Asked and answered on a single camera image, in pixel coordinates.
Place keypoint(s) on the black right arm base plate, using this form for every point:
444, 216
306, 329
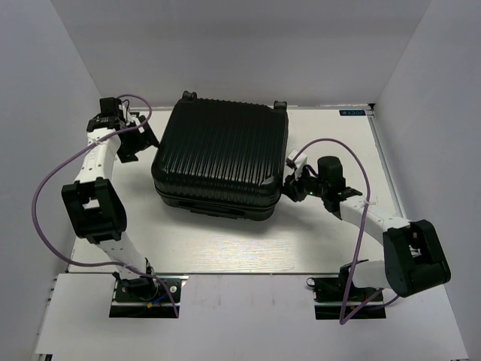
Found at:
328, 297

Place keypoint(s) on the black suitcase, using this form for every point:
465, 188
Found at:
222, 158

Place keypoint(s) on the blue label sticker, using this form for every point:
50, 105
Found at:
352, 113

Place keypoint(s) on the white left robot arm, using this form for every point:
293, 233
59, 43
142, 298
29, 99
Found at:
93, 206

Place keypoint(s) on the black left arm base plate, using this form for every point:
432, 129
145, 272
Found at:
144, 298

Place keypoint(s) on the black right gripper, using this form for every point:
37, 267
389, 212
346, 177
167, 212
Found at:
292, 186

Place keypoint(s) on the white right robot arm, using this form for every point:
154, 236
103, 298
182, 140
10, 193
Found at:
413, 258

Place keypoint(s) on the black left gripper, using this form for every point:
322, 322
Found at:
146, 139

